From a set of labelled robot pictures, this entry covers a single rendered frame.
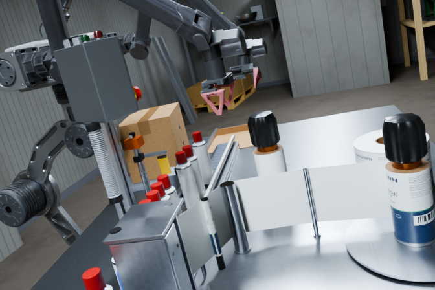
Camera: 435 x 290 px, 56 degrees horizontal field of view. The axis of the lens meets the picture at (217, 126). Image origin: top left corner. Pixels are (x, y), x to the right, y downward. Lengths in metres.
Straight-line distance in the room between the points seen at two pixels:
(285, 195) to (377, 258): 0.25
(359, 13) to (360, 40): 0.39
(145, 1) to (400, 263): 0.84
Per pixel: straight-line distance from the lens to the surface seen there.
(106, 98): 0.99
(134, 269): 0.75
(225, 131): 2.33
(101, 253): 1.42
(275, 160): 1.17
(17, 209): 1.98
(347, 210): 1.07
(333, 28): 6.55
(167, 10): 1.08
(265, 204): 1.06
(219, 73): 1.16
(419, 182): 0.95
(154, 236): 0.70
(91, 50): 0.98
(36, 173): 2.03
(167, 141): 1.78
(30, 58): 1.39
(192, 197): 1.33
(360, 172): 1.02
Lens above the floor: 1.45
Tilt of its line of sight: 14 degrees down
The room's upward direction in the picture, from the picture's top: 13 degrees counter-clockwise
